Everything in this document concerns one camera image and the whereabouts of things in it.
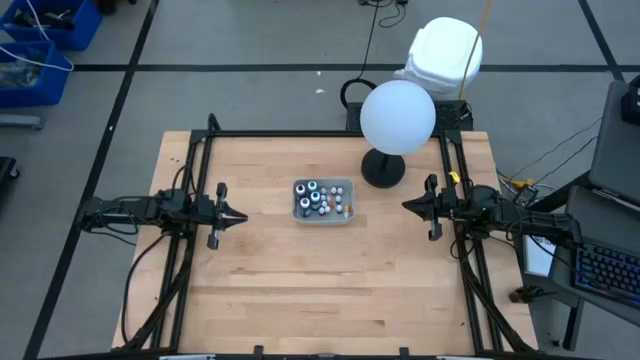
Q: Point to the black desk device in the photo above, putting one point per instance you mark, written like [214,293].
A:
[632,102]

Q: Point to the white plastic bucket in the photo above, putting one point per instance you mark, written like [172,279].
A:
[440,50]

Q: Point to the grey metal bracket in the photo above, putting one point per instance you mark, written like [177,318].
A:
[455,358]
[187,357]

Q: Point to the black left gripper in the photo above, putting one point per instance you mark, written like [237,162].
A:
[210,212]

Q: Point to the grey metal bar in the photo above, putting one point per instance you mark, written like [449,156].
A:
[20,121]

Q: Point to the black frame clip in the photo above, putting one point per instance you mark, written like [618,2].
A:
[258,351]
[403,352]

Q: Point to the white globe lamp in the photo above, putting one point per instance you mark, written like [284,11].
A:
[397,117]

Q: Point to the brown and black clamp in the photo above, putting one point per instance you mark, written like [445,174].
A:
[520,296]

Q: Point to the dark grey desk panel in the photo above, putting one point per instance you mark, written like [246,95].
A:
[617,150]

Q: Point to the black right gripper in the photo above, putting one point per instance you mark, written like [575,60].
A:
[445,207]

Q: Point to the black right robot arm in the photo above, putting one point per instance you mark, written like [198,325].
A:
[525,215]

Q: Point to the large green-capped food colouring bottle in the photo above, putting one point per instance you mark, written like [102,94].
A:
[312,186]

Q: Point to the dark grey desk top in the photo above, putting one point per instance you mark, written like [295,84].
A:
[625,225]

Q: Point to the large purple-capped food colouring bottle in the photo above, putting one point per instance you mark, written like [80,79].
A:
[305,202]

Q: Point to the blue storage bin with tools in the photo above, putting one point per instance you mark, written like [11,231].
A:
[85,30]

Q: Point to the white printed paper sheet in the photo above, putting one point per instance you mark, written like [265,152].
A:
[537,260]

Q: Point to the black backlit keyboard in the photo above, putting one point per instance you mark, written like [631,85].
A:
[610,272]

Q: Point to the grey plastic bin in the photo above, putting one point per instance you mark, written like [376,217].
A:
[347,187]

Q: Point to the large dark-capped food colouring bottle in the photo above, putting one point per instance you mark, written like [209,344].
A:
[300,189]

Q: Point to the large blue-capped food colouring bottle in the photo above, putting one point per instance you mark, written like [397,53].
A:
[315,196]

